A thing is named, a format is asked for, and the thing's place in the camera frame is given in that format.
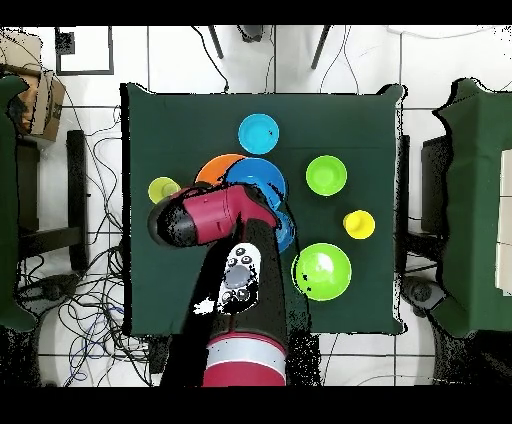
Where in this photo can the large blue bowl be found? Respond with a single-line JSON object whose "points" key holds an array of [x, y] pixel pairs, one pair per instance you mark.
{"points": [[256, 176]]}

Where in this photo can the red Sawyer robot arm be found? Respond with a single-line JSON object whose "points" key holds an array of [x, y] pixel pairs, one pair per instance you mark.
{"points": [[216, 216]]}

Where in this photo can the small ribbed blue bowl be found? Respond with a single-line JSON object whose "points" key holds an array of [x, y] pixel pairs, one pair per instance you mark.
{"points": [[287, 232]]}

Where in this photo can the large orange bowl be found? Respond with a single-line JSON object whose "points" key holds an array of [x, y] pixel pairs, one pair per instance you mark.
{"points": [[214, 170]]}

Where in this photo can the small cyan bowl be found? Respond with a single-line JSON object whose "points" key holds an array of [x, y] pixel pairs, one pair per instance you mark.
{"points": [[258, 134]]}

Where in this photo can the small green bowl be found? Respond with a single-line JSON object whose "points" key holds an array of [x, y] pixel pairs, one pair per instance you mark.
{"points": [[326, 176]]}

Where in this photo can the large green bowl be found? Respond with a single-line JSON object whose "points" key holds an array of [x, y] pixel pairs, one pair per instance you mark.
{"points": [[322, 280]]}

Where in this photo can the translucent yellow-green cup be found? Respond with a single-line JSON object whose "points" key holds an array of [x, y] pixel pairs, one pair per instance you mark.
{"points": [[160, 188]]}

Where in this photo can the opaque yellow cup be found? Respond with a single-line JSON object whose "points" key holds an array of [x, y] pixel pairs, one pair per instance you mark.
{"points": [[358, 224]]}

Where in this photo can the dark green tablecloth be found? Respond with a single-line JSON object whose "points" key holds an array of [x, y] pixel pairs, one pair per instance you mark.
{"points": [[180, 132]]}

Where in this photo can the black power box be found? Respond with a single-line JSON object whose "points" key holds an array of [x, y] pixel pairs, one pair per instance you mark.
{"points": [[156, 356]]}

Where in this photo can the dark grey base foot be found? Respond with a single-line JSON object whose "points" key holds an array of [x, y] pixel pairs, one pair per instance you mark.
{"points": [[52, 290], [422, 292]]}

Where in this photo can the green cloth covered table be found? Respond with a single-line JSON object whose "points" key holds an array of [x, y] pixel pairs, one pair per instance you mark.
{"points": [[6, 200], [476, 180]]}

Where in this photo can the brown cardboard box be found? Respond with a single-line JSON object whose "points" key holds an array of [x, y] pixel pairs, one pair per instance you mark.
{"points": [[48, 108]]}

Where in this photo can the white box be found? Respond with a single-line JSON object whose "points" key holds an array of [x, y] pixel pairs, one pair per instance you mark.
{"points": [[506, 220]]}

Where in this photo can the black camera tripod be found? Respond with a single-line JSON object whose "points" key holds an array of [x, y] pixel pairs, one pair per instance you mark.
{"points": [[216, 44]]}

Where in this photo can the black square floor frame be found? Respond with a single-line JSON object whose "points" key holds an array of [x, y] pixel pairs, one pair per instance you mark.
{"points": [[84, 72]]}

